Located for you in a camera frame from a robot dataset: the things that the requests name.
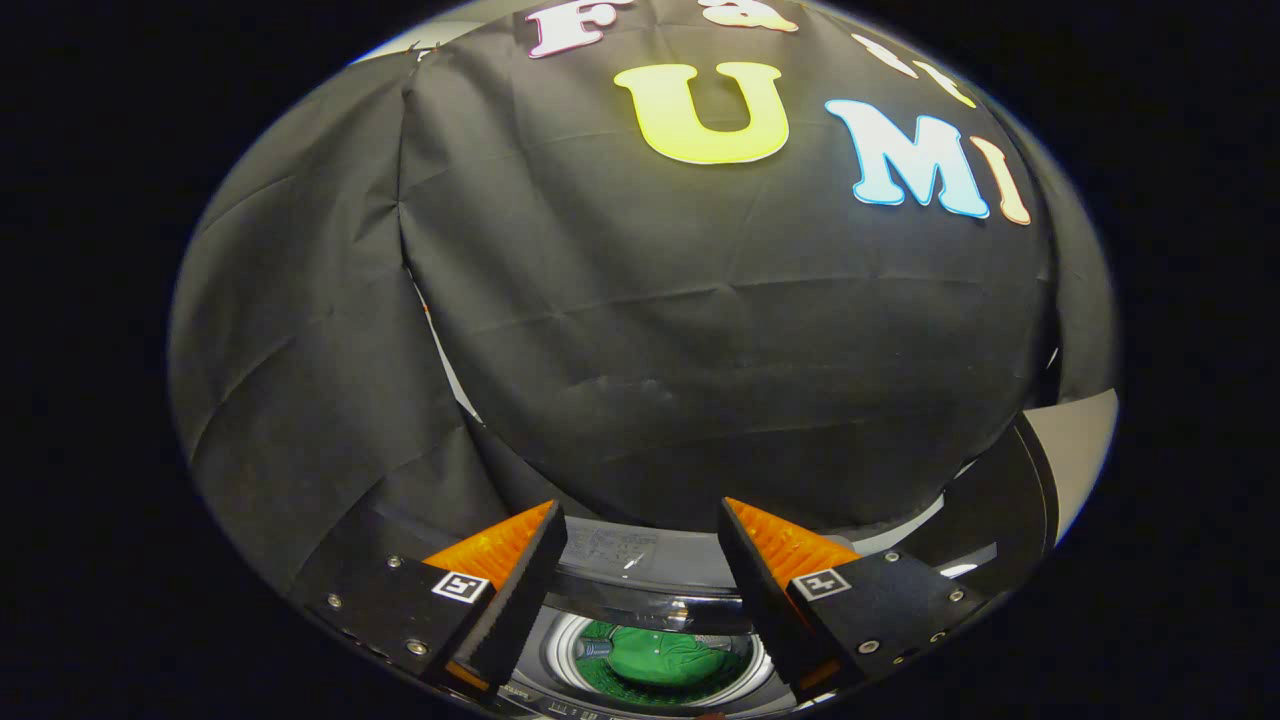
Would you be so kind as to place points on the dark washing machine lid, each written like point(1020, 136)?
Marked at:
point(640, 560)

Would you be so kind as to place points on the black backdrop cloth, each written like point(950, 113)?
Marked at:
point(620, 330)

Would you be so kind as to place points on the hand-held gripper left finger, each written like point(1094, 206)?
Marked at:
point(520, 590)

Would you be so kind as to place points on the green polo shirt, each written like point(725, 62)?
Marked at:
point(660, 660)

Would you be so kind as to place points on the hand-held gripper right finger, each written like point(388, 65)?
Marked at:
point(765, 600)

